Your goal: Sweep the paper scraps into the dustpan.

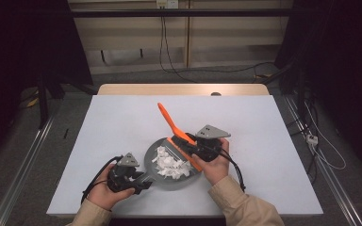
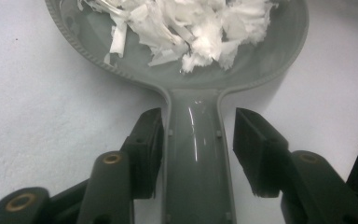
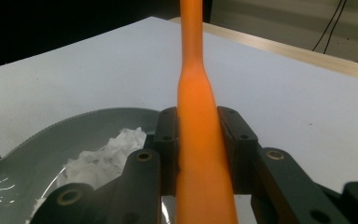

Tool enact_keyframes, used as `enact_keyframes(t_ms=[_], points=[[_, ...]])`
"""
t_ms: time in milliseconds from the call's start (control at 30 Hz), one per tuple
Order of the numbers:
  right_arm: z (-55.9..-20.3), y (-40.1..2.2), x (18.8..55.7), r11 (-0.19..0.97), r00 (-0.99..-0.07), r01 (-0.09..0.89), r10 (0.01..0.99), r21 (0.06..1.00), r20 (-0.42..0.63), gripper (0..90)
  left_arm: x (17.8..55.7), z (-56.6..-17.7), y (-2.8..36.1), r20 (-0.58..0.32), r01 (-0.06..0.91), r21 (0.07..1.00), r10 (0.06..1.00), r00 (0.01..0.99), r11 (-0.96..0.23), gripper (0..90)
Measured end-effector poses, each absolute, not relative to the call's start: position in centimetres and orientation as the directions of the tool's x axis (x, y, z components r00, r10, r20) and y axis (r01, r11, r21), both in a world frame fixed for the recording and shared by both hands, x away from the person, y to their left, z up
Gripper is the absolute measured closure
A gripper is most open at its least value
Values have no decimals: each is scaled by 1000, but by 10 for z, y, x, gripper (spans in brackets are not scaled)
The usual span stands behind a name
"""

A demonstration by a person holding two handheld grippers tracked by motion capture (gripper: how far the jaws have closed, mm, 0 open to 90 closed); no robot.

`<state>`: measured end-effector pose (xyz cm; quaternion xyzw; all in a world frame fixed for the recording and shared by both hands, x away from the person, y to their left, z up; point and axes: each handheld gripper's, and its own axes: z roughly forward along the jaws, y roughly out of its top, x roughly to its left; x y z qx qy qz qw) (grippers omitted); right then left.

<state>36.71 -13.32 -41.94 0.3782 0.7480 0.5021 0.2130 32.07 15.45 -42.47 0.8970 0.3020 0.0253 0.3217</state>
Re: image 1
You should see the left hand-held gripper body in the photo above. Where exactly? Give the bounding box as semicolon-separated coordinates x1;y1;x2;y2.
107;153;140;194

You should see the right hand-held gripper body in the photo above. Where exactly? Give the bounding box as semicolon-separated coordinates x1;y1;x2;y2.
188;124;232;163

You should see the grey dustpan with orange edge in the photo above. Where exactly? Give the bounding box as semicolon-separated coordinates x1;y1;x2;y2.
143;137;204;191

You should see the pile of white paper scraps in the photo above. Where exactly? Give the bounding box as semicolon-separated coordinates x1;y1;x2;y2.
151;145;195;181

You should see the orange-handled grey brush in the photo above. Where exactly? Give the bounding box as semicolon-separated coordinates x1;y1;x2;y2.
156;102;200;153

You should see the person's left hand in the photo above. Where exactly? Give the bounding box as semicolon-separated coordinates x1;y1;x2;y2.
87;163;136;211

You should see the person's right hand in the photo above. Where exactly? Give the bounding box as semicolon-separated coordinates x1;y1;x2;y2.
191;137;230;186

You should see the white table cover sheet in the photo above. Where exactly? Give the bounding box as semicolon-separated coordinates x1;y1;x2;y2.
46;94;324;218

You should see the wooden table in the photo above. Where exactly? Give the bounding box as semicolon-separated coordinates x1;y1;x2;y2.
97;83;271;97

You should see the white power strip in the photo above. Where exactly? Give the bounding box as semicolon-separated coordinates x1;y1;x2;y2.
305;134;319;146

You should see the black metal stand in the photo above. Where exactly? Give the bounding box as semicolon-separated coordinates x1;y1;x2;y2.
37;72;50;130

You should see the yellow floor tape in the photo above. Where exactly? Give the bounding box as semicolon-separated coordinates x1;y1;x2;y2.
26;90;41;108

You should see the black horizontal bar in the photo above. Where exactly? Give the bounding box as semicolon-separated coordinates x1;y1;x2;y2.
70;8;294;18

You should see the black curtain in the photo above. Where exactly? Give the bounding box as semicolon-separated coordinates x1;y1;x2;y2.
0;0;94;168
274;0;362;180

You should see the left hand-held gripper cable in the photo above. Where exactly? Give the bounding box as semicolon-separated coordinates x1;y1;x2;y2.
80;155;124;205

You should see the black wall cable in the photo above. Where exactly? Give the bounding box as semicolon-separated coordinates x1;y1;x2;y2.
158;6;276;84

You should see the metal floor rail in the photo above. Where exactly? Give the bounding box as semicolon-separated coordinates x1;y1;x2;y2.
0;116;56;226
284;95;362;226

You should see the black cable bundle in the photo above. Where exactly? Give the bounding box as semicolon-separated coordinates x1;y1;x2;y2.
290;89;321;186

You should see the white cable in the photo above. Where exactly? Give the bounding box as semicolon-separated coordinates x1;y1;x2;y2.
304;100;347;171

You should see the white wall socket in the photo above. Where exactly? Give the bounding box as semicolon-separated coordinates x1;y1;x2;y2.
156;0;179;9

